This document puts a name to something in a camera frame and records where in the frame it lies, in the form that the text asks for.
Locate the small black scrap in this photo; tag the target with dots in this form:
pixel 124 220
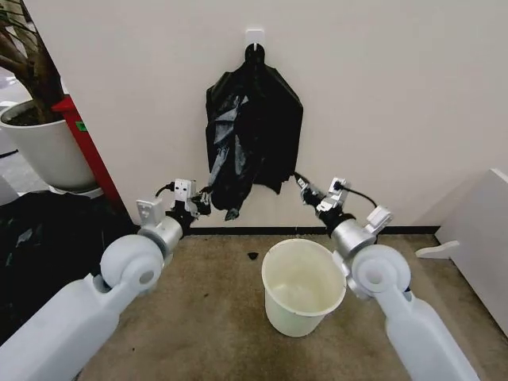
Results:
pixel 252 255

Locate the white wall hook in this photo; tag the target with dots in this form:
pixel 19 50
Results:
pixel 255 35

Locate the white plant pot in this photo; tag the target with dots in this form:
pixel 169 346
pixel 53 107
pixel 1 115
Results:
pixel 51 151

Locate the cream plastic trash bin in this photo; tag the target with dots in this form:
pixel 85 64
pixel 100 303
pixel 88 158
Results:
pixel 301 293

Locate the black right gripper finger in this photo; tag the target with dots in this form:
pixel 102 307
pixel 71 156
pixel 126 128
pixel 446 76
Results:
pixel 309 198
pixel 301 180

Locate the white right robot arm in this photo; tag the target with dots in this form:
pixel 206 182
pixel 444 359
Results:
pixel 412 317

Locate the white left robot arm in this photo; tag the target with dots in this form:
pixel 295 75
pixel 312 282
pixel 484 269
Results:
pixel 75 305

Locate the white panel board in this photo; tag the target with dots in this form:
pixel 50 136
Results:
pixel 476 238

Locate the crumpled black plastic bag pile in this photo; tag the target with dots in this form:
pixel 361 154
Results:
pixel 51 246

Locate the black plastic garbage bag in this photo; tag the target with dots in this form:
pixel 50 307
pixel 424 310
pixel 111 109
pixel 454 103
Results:
pixel 262 135

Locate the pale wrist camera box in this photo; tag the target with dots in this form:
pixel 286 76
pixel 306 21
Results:
pixel 183 189
pixel 338 185

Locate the white pot saucer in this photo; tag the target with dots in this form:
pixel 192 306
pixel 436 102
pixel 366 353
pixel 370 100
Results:
pixel 85 191

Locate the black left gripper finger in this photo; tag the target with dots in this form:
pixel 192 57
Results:
pixel 205 210
pixel 205 194

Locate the brown plant trunk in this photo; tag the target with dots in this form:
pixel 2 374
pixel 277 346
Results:
pixel 33 59

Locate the black baseboard strip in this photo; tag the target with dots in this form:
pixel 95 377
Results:
pixel 278 229

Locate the white panel foot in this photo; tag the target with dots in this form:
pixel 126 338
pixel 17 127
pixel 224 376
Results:
pixel 436 250

